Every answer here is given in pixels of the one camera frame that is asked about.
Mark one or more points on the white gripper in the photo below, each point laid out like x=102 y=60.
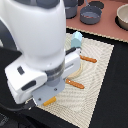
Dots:
x=40 y=86

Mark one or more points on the light blue milk carton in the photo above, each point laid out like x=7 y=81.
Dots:
x=76 y=39

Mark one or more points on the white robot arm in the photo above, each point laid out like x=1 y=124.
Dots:
x=38 y=28

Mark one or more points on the round wooden plate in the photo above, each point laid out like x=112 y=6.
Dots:
x=78 y=72

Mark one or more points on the beige woven placemat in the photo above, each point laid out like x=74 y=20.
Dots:
x=76 y=105

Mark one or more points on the dark grey pot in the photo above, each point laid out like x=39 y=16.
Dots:
x=70 y=8

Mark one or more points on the dark grey pan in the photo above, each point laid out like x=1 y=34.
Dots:
x=90 y=14

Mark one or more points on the pink tray mat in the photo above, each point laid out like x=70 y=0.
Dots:
x=106 y=27

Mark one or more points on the black pot lid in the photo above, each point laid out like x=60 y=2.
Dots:
x=98 y=4

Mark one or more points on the beige bowl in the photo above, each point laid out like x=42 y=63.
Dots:
x=122 y=14

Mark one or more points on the knife with wooden handle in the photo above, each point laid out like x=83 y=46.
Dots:
x=88 y=59

